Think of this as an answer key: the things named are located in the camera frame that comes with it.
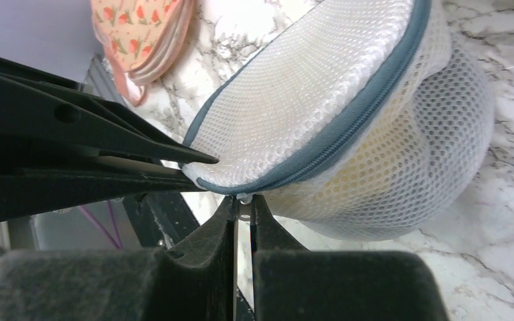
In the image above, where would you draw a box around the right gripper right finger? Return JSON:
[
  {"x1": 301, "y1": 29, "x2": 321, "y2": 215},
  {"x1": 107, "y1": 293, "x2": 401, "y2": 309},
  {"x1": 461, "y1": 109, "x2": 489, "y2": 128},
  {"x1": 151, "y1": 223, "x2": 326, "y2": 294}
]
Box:
[{"x1": 250, "y1": 195, "x2": 448, "y2": 321}]

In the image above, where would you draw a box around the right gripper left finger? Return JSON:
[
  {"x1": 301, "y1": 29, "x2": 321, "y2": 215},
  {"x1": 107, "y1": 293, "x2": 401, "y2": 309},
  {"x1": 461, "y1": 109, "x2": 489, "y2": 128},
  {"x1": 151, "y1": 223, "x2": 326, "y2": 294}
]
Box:
[{"x1": 0, "y1": 197, "x2": 239, "y2": 320}]

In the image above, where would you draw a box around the floral pink laundry bag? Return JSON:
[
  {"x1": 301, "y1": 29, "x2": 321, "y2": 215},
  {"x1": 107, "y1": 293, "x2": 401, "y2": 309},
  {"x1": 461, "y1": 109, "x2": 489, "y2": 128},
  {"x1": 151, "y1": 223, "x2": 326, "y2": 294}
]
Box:
[{"x1": 90, "y1": 0, "x2": 197, "y2": 106}]

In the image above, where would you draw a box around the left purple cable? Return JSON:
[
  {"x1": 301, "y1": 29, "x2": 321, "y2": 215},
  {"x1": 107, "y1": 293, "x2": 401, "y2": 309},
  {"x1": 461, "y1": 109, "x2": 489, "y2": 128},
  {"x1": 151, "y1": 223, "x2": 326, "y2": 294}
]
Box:
[{"x1": 78, "y1": 200, "x2": 124, "y2": 250}]

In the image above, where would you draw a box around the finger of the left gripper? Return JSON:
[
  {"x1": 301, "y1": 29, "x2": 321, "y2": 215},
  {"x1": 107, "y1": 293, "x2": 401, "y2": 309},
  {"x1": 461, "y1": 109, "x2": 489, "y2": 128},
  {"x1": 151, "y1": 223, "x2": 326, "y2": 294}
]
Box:
[
  {"x1": 0, "y1": 156, "x2": 199, "y2": 222},
  {"x1": 0, "y1": 58, "x2": 218, "y2": 164}
]

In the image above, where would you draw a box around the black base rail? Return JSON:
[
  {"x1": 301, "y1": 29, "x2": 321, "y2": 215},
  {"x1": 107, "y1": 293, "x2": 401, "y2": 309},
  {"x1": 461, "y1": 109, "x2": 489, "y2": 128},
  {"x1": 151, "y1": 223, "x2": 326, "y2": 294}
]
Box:
[{"x1": 123, "y1": 193, "x2": 255, "y2": 320}]

